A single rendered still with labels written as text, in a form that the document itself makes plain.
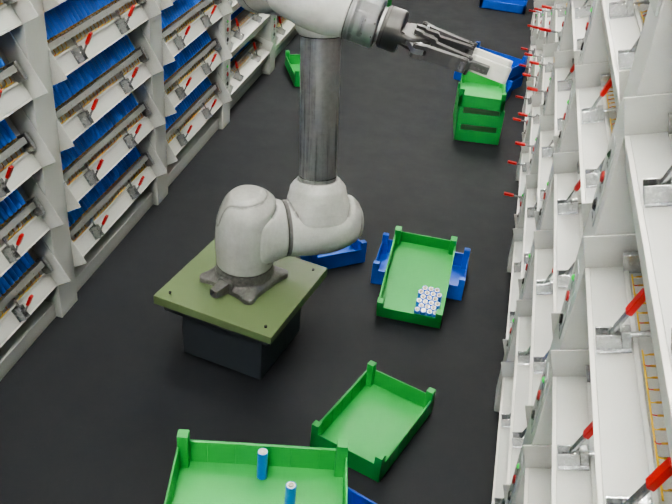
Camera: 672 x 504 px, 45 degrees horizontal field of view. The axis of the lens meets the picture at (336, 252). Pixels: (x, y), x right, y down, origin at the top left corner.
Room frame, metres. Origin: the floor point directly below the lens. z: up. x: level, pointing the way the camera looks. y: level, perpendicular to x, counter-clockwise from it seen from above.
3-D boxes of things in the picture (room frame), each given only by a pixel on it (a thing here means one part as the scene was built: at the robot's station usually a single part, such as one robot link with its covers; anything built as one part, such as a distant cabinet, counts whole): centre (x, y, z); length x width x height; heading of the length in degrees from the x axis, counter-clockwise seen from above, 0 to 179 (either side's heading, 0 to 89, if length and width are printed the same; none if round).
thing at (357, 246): (2.40, 0.06, 0.04); 0.30 x 0.20 x 0.08; 28
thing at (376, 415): (1.54, -0.14, 0.04); 0.30 x 0.20 x 0.08; 152
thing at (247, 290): (1.82, 0.26, 0.26); 0.22 x 0.18 x 0.06; 150
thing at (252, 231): (1.84, 0.24, 0.39); 0.18 x 0.16 x 0.22; 109
